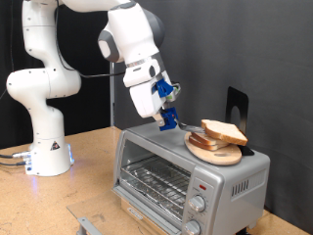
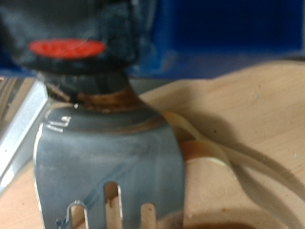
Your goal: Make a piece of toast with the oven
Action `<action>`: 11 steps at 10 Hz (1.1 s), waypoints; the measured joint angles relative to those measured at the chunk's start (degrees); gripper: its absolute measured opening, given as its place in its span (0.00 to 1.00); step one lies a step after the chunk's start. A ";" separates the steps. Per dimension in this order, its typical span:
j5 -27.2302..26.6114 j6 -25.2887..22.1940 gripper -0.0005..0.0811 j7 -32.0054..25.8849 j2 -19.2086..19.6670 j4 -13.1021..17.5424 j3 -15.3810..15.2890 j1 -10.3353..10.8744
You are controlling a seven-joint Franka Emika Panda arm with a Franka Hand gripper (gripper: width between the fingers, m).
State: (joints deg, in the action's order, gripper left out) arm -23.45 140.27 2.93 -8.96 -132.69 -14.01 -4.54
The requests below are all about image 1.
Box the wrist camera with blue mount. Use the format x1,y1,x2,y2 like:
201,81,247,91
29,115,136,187
155,77,182,103

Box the white bread slice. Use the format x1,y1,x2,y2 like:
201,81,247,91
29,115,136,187
188,136,230,152
201,118,249,147
190,130,230,147

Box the metal spatula with blue block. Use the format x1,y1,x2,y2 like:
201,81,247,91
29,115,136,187
158,106,207,133

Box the black base cable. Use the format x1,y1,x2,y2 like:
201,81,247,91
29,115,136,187
0,150,32,161
0,160,27,167

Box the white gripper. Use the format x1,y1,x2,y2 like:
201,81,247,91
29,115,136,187
122,58,179,127

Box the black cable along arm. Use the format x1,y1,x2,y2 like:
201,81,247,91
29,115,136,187
53,0,127,79

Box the silver oven knob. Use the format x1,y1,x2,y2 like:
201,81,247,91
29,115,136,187
183,218,202,235
188,194,206,213

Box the glass oven door with handle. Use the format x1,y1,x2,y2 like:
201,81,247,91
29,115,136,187
67,186,184,235

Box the black metal bookend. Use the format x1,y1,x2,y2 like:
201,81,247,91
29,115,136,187
225,86,255,157

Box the round wooden board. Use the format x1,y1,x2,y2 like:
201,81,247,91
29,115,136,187
184,130,243,166

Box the silver toaster oven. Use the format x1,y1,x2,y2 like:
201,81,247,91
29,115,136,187
112,118,272,235

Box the metal stand pole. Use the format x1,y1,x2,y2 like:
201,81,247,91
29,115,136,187
110,62,115,127

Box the wire oven rack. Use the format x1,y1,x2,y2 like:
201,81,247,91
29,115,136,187
120,156,192,220

